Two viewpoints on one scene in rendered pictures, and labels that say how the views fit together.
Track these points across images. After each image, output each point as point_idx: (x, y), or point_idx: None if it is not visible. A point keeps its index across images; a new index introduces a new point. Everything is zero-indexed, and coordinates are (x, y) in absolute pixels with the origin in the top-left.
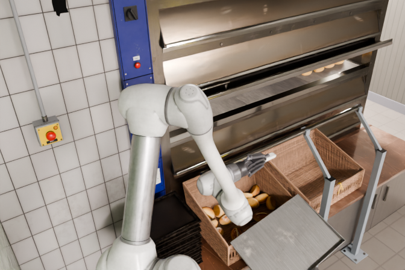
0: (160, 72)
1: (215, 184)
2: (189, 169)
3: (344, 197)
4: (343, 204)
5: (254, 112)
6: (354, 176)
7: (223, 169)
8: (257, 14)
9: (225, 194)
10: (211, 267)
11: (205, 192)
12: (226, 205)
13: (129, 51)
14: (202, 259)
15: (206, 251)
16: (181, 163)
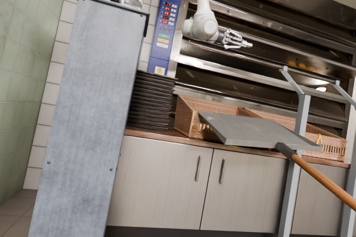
0: (185, 6)
1: None
2: (186, 83)
3: (325, 158)
4: (323, 159)
5: (245, 74)
6: (335, 138)
7: None
8: (255, 5)
9: None
10: (174, 134)
11: (185, 24)
12: (196, 12)
13: None
14: (169, 131)
15: (175, 132)
16: (181, 78)
